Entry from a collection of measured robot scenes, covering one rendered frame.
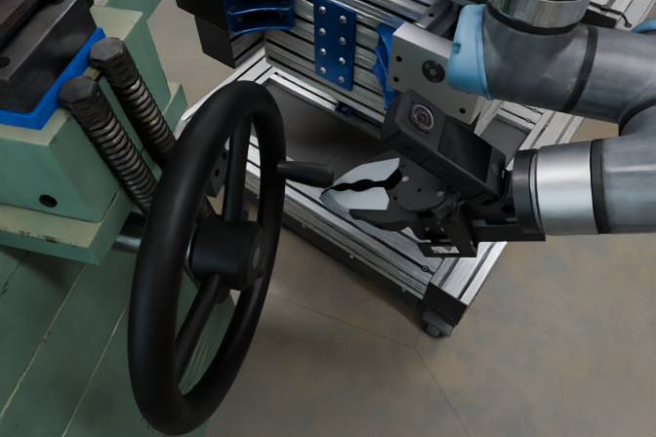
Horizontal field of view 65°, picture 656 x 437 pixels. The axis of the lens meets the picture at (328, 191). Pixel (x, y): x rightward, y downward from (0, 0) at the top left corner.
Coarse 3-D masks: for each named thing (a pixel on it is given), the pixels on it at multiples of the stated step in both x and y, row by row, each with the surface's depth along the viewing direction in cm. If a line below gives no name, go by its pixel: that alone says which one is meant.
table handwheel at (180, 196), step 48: (240, 96) 37; (192, 144) 32; (240, 144) 41; (192, 192) 31; (240, 192) 42; (144, 240) 30; (192, 240) 42; (240, 240) 41; (144, 288) 29; (240, 288) 42; (144, 336) 30; (192, 336) 37; (240, 336) 51; (144, 384) 31
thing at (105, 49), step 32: (96, 64) 35; (128, 64) 35; (64, 96) 32; (96, 96) 33; (128, 96) 37; (96, 128) 34; (160, 128) 41; (128, 160) 37; (160, 160) 44; (128, 192) 41; (224, 288) 61
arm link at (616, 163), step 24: (648, 120) 38; (600, 144) 39; (624, 144) 37; (648, 144) 36; (600, 168) 37; (624, 168) 36; (648, 168) 36; (600, 192) 37; (624, 192) 36; (648, 192) 36; (600, 216) 38; (624, 216) 37; (648, 216) 36
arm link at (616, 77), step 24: (648, 24) 43; (600, 48) 40; (624, 48) 40; (648, 48) 40; (600, 72) 40; (624, 72) 40; (648, 72) 40; (600, 96) 41; (624, 96) 41; (648, 96) 39; (600, 120) 44; (624, 120) 41
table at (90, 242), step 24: (96, 0) 50; (120, 0) 52; (144, 0) 56; (168, 120) 46; (120, 192) 40; (0, 216) 39; (24, 216) 39; (48, 216) 39; (120, 216) 41; (0, 240) 40; (24, 240) 39; (48, 240) 38; (72, 240) 38; (96, 240) 38
